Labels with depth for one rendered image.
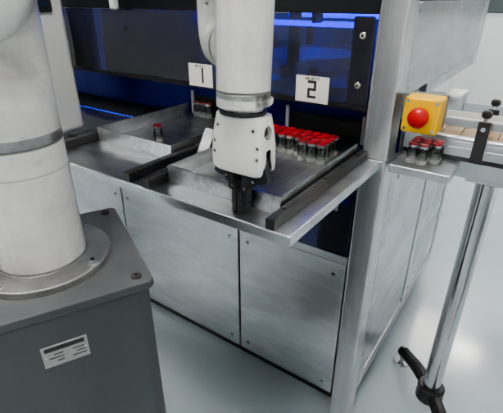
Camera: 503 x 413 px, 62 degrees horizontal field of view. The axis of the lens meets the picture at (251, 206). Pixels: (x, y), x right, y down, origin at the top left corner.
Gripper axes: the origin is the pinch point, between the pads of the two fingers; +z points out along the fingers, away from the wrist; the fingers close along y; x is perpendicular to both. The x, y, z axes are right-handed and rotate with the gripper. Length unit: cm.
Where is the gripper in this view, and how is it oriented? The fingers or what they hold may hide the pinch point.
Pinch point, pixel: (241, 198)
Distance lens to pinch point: 71.9
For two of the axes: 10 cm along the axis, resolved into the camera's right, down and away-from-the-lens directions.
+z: -0.3, 9.0, 4.4
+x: -5.5, 3.5, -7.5
